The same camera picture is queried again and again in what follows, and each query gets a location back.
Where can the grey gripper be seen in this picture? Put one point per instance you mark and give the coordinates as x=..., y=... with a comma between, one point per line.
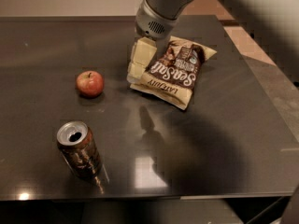
x=151, y=24

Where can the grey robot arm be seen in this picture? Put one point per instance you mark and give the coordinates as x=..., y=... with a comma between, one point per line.
x=273, y=24

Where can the red apple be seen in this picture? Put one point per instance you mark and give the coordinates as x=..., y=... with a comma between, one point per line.
x=90, y=84

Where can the sea salt chips bag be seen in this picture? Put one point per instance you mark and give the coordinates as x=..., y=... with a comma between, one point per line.
x=173, y=76

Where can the brown soda can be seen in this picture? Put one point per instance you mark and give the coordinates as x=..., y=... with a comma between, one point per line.
x=76, y=143

